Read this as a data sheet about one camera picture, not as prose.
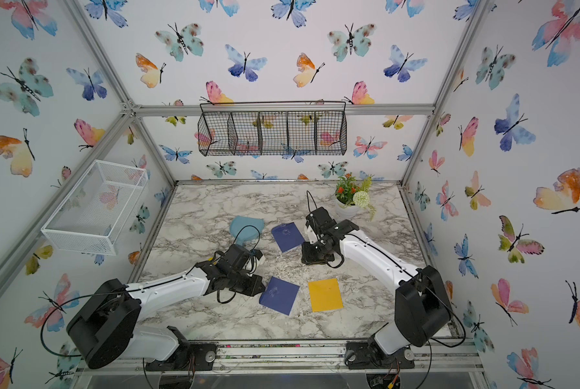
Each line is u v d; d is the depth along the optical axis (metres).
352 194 0.96
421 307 0.42
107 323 0.42
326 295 0.87
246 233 1.02
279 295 0.87
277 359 0.74
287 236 1.02
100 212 0.84
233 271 0.71
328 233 0.61
